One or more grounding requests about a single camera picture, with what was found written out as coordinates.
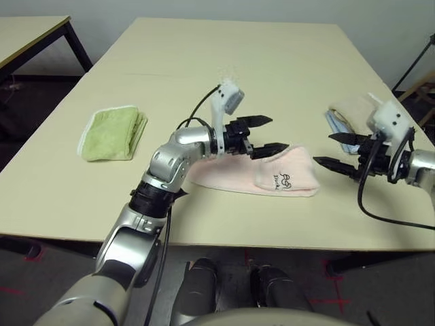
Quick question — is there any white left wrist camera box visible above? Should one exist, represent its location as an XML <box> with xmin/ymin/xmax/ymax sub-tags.
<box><xmin>209</xmin><ymin>78</ymin><xmax>245</xmax><ymax>157</ymax></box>

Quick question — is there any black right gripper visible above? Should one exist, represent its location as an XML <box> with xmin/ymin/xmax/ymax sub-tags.
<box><xmin>312</xmin><ymin>132</ymin><xmax>397</xmax><ymax>181</ymax></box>

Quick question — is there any black robot left leg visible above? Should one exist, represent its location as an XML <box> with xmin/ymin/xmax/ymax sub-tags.
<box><xmin>178</xmin><ymin>257</ymin><xmax>218</xmax><ymax>320</ymax></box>

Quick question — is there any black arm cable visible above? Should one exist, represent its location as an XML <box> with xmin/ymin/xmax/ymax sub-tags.
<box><xmin>144</xmin><ymin>84</ymin><xmax>222</xmax><ymax>326</ymax></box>
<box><xmin>356</xmin><ymin>128</ymin><xmax>435</xmax><ymax>230</ymax></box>

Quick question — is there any light blue folded towel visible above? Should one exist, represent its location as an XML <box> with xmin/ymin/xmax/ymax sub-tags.
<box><xmin>325</xmin><ymin>108</ymin><xmax>361</xmax><ymax>154</ymax></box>

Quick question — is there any black robot right leg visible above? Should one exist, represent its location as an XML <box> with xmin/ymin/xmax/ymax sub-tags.
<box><xmin>249</xmin><ymin>265</ymin><xmax>315</xmax><ymax>312</ymax></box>

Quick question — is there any black table leg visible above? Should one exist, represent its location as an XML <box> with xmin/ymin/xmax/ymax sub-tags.
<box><xmin>0</xmin><ymin>236</ymin><xmax>103</xmax><ymax>262</ymax></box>
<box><xmin>324</xmin><ymin>251</ymin><xmax>408</xmax><ymax>278</ymax></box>

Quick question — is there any beige side table black frame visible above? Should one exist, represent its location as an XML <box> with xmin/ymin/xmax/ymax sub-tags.
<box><xmin>0</xmin><ymin>15</ymin><xmax>94</xmax><ymax>79</ymax></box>

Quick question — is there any beige folded towel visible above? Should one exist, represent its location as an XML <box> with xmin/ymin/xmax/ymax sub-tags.
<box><xmin>328</xmin><ymin>94</ymin><xmax>385</xmax><ymax>133</ymax></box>

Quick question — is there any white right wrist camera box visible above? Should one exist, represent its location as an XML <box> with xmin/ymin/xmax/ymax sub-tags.
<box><xmin>366</xmin><ymin>100</ymin><xmax>411</xmax><ymax>145</ymax></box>

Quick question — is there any beige robot torso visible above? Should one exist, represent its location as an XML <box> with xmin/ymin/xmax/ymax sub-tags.
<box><xmin>169</xmin><ymin>307</ymin><xmax>361</xmax><ymax>326</ymax></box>

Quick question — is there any pink terry towel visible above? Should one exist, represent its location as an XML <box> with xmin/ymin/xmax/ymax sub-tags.
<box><xmin>186</xmin><ymin>144</ymin><xmax>321</xmax><ymax>198</ymax></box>

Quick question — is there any green folded towel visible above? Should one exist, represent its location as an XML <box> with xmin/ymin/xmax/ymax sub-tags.
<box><xmin>77</xmin><ymin>105</ymin><xmax>149</xmax><ymax>163</ymax></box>

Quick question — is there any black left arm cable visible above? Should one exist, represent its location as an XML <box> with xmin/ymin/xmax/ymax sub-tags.
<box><xmin>144</xmin><ymin>84</ymin><xmax>222</xmax><ymax>326</ymax></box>

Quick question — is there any wooden chair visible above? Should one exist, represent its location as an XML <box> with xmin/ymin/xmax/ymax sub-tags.
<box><xmin>397</xmin><ymin>69</ymin><xmax>435</xmax><ymax>126</ymax></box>

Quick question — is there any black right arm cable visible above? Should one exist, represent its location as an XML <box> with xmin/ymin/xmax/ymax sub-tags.
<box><xmin>356</xmin><ymin>128</ymin><xmax>435</xmax><ymax>230</ymax></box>

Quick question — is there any black robot leg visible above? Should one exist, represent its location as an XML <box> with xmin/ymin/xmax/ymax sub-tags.
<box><xmin>249</xmin><ymin>265</ymin><xmax>315</xmax><ymax>312</ymax></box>
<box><xmin>178</xmin><ymin>257</ymin><xmax>218</xmax><ymax>320</ymax></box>

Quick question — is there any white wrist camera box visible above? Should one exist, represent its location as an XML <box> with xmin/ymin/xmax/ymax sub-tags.
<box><xmin>366</xmin><ymin>100</ymin><xmax>411</xmax><ymax>145</ymax></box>
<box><xmin>209</xmin><ymin>78</ymin><xmax>245</xmax><ymax>157</ymax></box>

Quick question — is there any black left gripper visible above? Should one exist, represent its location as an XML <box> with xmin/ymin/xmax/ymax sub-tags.
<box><xmin>222</xmin><ymin>115</ymin><xmax>292</xmax><ymax>160</ymax></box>

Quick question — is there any red floor tape cross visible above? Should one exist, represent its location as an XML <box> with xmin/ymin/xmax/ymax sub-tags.
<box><xmin>311</xmin><ymin>271</ymin><xmax>351</xmax><ymax>313</ymax></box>

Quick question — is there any black tripod stand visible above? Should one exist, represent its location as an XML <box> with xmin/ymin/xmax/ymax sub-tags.
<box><xmin>392</xmin><ymin>33</ymin><xmax>435</xmax><ymax>92</ymax></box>

